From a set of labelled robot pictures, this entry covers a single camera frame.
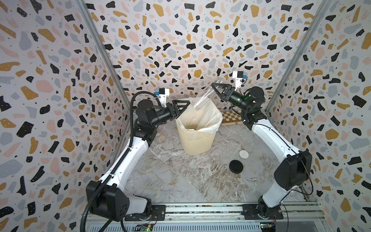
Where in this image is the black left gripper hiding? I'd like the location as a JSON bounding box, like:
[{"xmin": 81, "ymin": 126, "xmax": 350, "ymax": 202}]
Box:
[{"xmin": 150, "ymin": 102, "xmax": 190, "ymax": 130}]

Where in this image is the white round jar lid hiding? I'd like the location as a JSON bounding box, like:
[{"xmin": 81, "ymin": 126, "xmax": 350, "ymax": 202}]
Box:
[{"xmin": 239, "ymin": 150, "xmax": 249, "ymax": 159}]

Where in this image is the black round jar lid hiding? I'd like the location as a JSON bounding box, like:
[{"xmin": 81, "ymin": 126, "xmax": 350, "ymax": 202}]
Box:
[{"xmin": 229, "ymin": 160, "xmax": 243, "ymax": 174}]

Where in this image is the black lid brown jar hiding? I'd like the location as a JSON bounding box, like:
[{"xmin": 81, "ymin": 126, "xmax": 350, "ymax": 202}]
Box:
[{"xmin": 156, "ymin": 133, "xmax": 166, "ymax": 144}]

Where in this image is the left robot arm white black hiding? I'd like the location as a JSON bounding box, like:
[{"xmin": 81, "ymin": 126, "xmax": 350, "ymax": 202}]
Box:
[{"xmin": 86, "ymin": 100, "xmax": 190, "ymax": 221}]

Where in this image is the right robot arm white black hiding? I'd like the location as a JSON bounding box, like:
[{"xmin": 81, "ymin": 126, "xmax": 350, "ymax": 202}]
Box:
[{"xmin": 211, "ymin": 83, "xmax": 312, "ymax": 219}]

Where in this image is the wooden folding chess board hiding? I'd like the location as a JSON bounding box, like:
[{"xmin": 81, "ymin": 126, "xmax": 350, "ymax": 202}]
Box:
[{"xmin": 222, "ymin": 110, "xmax": 243, "ymax": 126}]

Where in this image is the white plastic bin liner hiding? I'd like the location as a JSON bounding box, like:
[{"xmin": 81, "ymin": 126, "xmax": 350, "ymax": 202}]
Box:
[{"xmin": 176, "ymin": 99, "xmax": 223, "ymax": 134}]

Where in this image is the cream ribbed trash bin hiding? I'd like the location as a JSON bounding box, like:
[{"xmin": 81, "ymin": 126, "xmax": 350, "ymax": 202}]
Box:
[{"xmin": 176, "ymin": 123, "xmax": 216, "ymax": 156}]

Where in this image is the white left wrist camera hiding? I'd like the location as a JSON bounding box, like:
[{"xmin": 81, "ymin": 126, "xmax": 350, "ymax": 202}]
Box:
[{"xmin": 155, "ymin": 88, "xmax": 170, "ymax": 107}]

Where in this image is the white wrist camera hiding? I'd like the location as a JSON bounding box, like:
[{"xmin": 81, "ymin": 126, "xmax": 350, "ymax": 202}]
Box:
[
  {"xmin": 155, "ymin": 88, "xmax": 170, "ymax": 107},
  {"xmin": 232, "ymin": 71, "xmax": 247, "ymax": 90}
]

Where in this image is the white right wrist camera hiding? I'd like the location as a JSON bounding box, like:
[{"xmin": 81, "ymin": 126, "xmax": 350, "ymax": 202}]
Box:
[{"xmin": 232, "ymin": 71, "xmax": 247, "ymax": 90}]

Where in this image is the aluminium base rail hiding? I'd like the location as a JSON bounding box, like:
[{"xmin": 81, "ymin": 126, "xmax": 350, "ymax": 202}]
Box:
[{"xmin": 85, "ymin": 202, "xmax": 331, "ymax": 232}]

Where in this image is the aluminium corner post right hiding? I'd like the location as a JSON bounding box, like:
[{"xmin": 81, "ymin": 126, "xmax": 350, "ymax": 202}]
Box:
[{"xmin": 265, "ymin": 0, "xmax": 332, "ymax": 115}]

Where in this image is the aluminium corner post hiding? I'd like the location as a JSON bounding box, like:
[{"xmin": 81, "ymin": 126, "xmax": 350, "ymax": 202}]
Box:
[
  {"xmin": 265, "ymin": 0, "xmax": 332, "ymax": 115},
  {"xmin": 75, "ymin": 0, "xmax": 130, "ymax": 109}
]

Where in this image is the aluminium corner post left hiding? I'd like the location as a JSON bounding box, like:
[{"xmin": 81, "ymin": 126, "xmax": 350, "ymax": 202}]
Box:
[{"xmin": 75, "ymin": 0, "xmax": 130, "ymax": 109}]

